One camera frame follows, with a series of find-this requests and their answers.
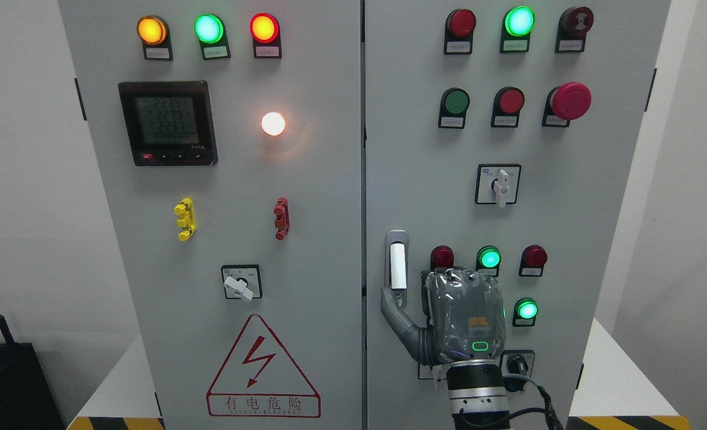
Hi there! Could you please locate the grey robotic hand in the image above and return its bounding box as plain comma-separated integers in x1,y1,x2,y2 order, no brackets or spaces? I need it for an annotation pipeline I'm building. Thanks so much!
380,268,506,366

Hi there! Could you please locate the silver cabinet door handle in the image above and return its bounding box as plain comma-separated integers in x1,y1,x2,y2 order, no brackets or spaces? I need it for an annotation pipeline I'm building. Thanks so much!
385,229,409,308

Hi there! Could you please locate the grey right cabinet door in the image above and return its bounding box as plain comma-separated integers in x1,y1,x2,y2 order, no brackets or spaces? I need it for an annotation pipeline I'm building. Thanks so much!
365,1,670,429

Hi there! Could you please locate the grey cabinet door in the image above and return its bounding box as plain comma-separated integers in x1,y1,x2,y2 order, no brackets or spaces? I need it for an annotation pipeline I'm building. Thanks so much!
365,1,670,429
59,1,362,429

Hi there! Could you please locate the grey left cabinet door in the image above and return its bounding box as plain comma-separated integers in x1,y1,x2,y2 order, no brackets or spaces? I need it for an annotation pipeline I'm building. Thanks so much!
59,1,362,429

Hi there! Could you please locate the green indicator lamp middle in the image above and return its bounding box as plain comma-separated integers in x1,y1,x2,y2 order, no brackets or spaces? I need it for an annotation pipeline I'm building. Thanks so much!
475,245,501,277

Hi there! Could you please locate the green indicator lamp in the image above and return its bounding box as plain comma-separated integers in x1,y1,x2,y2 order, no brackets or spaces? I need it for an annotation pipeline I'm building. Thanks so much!
499,5,536,54
193,14,231,60
475,245,501,277

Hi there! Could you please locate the red indicator lamp middle left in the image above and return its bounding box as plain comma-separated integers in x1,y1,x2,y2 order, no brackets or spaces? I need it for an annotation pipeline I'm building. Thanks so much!
430,245,454,271

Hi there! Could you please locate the green lit push button lower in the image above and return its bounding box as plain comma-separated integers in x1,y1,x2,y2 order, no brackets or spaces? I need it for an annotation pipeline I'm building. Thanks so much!
512,297,539,327

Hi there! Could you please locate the red indicator lamp middle right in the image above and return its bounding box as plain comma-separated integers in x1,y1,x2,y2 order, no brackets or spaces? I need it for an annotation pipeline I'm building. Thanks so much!
518,245,548,277

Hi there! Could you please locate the white platform with hazard stripes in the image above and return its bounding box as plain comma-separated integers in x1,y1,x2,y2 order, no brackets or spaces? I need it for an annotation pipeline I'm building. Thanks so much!
69,321,690,429

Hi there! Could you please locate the red terminal connector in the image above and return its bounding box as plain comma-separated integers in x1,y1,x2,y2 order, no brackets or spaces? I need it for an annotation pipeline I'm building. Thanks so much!
273,196,290,241

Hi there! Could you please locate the green push button upper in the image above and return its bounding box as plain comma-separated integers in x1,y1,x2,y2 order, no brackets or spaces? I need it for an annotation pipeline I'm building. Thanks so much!
438,87,470,130

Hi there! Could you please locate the red push button upper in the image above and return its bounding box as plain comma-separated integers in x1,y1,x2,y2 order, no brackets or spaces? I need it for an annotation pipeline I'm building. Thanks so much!
490,85,525,128

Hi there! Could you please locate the red electric hazard warning sticker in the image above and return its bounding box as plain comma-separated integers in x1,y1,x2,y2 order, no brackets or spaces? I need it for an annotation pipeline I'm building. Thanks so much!
206,314,321,419

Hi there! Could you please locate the red emergency stop button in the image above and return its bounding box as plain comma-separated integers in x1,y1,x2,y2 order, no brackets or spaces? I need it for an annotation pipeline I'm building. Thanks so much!
542,81,593,128

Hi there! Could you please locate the white glowing indicator lamp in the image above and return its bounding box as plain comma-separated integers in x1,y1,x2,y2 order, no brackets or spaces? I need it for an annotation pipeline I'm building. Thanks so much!
261,112,287,137

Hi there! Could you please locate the red indicator lamp top right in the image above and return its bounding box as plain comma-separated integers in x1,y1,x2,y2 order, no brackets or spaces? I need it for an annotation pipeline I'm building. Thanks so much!
444,8,477,55

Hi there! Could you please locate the green indicator lamp top right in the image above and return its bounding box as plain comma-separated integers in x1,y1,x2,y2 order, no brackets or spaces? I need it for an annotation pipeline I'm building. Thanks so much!
499,5,536,54

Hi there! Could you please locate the yellow terminal connector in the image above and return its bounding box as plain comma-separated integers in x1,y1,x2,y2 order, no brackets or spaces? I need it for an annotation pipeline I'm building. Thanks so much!
173,198,197,242

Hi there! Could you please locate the dark red buzzer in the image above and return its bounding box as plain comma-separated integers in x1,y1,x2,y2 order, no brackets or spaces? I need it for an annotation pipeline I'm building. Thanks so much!
555,6,594,53

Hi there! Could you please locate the red lit indicator lamp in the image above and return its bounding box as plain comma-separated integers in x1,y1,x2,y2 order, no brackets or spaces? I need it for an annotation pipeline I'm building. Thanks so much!
250,12,282,59

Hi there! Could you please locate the black digital power meter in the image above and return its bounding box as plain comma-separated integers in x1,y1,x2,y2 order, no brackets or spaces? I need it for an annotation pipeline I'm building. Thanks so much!
117,81,218,167

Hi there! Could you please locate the green indicator lamp top left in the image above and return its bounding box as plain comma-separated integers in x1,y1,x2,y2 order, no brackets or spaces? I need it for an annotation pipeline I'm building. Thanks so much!
193,14,231,60

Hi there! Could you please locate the amber indicator lamp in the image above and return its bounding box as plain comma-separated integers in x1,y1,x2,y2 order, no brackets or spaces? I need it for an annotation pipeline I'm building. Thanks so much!
136,16,173,61

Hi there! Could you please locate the black cabinet at left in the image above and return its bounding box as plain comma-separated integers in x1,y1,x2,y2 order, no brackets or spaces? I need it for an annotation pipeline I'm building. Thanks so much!
0,314,65,429

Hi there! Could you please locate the white selector switch lower right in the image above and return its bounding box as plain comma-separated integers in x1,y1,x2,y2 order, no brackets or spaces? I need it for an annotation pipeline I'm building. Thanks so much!
417,364,447,392

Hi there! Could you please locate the white selector switch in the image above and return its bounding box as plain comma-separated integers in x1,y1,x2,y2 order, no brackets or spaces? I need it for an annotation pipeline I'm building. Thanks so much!
417,364,447,392
475,164,522,208

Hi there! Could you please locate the black key switch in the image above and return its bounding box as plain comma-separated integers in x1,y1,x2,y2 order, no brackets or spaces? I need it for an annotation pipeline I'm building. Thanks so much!
499,349,536,392

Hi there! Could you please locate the white selector switch upper right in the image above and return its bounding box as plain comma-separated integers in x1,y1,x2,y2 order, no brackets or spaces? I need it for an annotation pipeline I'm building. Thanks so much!
475,164,522,208

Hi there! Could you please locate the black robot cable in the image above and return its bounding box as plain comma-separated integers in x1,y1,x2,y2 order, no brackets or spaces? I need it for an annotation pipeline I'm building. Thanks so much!
502,373,564,430

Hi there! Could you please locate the white selector switch left door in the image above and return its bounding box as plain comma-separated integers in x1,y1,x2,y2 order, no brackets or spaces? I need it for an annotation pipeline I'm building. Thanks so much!
222,264,263,302

